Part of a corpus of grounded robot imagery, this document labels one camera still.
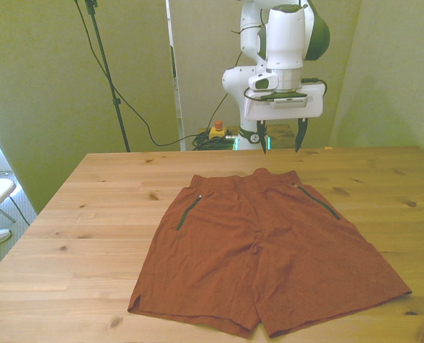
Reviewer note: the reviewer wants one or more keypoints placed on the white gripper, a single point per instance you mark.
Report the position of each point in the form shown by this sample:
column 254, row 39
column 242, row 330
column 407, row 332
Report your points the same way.
column 315, row 103

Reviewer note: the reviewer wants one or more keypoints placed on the rust orange shorts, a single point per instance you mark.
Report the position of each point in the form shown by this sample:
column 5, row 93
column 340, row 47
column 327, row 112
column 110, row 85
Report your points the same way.
column 251, row 268

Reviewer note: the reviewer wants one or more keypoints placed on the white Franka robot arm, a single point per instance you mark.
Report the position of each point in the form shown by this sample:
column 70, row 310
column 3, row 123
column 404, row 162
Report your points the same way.
column 285, row 35

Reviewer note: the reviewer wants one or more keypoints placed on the small wooden robot stand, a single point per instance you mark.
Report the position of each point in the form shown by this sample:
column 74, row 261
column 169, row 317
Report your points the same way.
column 283, row 134

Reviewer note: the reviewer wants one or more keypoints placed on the yellow emergency stop box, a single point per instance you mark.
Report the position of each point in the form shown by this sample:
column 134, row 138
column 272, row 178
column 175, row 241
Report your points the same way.
column 217, row 133

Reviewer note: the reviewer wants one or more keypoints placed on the white panel edge strip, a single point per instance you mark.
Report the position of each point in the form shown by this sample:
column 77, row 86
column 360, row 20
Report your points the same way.
column 178, row 107

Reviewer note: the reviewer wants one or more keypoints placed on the black tripod stand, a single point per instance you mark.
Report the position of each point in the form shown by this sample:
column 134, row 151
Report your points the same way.
column 116, row 101

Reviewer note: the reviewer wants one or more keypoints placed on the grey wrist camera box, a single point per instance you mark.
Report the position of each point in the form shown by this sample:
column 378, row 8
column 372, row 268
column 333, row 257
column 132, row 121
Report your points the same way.
column 290, row 101

